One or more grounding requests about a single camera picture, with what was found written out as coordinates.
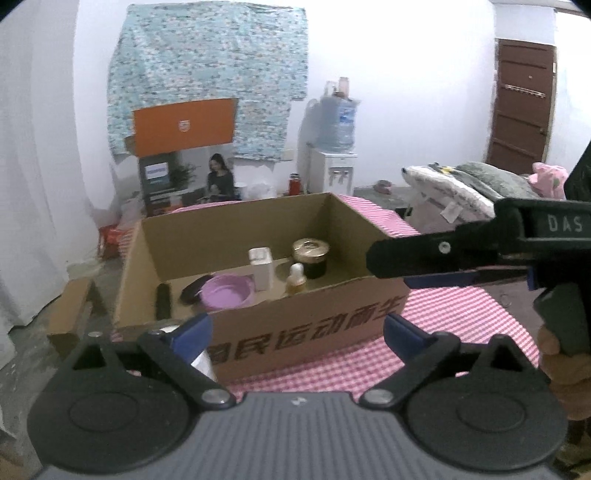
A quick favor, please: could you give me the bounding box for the gold-lid cream jar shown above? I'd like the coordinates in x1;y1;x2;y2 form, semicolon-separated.
292;237;331;280

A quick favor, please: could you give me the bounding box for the brown cardboard box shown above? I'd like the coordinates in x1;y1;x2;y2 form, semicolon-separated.
112;192;411;384

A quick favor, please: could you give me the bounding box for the white curtain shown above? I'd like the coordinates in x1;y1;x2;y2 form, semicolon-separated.
0;0;118;326

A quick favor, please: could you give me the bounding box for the white plastic bag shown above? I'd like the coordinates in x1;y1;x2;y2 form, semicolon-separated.
117;196;145;232

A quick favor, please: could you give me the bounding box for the black cylinder keychain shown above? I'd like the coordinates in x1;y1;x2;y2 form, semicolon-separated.
156;283;172;320

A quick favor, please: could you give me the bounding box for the red snack bag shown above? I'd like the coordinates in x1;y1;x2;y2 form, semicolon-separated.
99;224;124;259

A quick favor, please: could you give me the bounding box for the purple plastic lid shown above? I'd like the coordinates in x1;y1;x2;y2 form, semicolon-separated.
199;274;256;311

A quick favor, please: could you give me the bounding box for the white pill bottle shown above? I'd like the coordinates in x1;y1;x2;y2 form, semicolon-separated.
152;325;219;384

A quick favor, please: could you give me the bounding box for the grey pillow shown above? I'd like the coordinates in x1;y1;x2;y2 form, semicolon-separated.
455;161;541;200

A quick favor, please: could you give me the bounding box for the pink plush toy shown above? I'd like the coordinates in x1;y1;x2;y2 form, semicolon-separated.
531;162;570;200

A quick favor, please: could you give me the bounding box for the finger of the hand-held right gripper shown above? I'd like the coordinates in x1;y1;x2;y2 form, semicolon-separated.
403;268;532;289
367;220;498;280

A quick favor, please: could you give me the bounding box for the green dropper bottle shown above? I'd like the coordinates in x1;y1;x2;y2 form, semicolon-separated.
285;262;308;296

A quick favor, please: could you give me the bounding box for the person's right hand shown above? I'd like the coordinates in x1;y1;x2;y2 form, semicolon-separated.
538;323;581;411

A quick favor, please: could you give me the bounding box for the brown wooden door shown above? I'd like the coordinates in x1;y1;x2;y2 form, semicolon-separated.
485;39;557;176

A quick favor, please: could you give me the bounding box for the pink checked tablecloth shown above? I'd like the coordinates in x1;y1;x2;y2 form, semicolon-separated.
166;194;541;407

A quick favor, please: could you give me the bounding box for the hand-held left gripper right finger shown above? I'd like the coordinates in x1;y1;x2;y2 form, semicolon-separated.
360;313;539;411

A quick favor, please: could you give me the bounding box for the white charger plug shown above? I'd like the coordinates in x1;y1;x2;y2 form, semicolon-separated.
248;247;273;291

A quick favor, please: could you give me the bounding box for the white water dispenser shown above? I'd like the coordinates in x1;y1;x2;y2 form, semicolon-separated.
308;147;358;197

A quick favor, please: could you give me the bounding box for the patterned wall cloth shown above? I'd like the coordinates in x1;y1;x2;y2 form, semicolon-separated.
106;4;309;162

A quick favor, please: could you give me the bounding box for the wooden stool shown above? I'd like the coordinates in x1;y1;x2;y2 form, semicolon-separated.
46;277;114;358

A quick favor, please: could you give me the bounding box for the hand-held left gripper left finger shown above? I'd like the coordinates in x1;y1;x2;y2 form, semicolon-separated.
62;313;238;411

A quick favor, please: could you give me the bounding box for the printed appliance box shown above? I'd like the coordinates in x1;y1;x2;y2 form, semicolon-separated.
139;147;238;217

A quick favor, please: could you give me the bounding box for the black electrical tape roll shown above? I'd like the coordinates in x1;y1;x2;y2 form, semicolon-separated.
180;274;215;305

